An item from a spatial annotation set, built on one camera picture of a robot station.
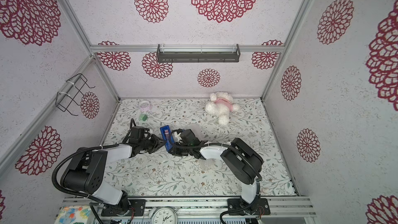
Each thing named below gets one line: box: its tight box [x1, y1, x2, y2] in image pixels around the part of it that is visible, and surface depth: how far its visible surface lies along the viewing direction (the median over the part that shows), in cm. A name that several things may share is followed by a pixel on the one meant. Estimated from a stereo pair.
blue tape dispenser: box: [159, 124, 174, 152], surface depth 95 cm
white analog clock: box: [151, 207, 178, 224], surface depth 69 cm
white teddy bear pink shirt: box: [205, 91, 241, 126], surface depth 108 cm
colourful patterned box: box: [54, 205, 92, 224], surface depth 69 cm
